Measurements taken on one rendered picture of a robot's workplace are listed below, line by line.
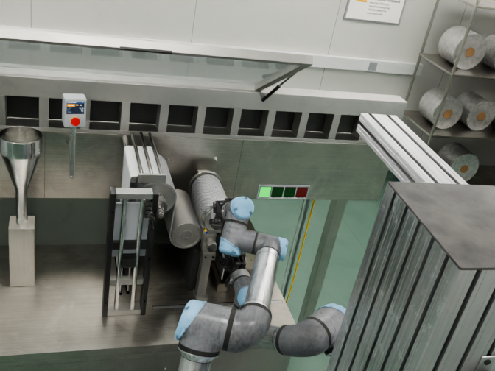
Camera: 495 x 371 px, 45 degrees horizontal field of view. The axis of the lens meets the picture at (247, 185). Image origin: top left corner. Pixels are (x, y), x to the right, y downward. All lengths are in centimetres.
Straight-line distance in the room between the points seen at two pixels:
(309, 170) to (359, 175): 26
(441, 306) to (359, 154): 189
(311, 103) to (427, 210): 160
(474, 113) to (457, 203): 449
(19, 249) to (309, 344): 113
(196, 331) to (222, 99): 111
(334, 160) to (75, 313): 129
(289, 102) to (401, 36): 301
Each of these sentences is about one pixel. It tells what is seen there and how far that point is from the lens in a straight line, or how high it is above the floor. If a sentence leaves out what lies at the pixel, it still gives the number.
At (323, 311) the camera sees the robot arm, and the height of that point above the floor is 126.
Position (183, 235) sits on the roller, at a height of 118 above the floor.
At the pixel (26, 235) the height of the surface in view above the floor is 114.
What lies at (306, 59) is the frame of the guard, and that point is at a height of 194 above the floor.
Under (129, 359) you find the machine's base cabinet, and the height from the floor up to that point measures 81.
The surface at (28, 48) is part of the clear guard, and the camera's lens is 200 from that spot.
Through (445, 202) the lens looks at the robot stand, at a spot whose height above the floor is 203.
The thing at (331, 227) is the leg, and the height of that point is 88.
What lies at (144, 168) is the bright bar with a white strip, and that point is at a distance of 220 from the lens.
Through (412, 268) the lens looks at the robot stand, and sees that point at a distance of 101.
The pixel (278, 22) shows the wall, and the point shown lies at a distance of 494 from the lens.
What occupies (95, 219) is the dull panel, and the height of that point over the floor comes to 103.
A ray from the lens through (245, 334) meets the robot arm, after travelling 163.
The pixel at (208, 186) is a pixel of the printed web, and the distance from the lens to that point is 239.
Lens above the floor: 248
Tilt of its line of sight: 29 degrees down
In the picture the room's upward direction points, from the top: 11 degrees clockwise
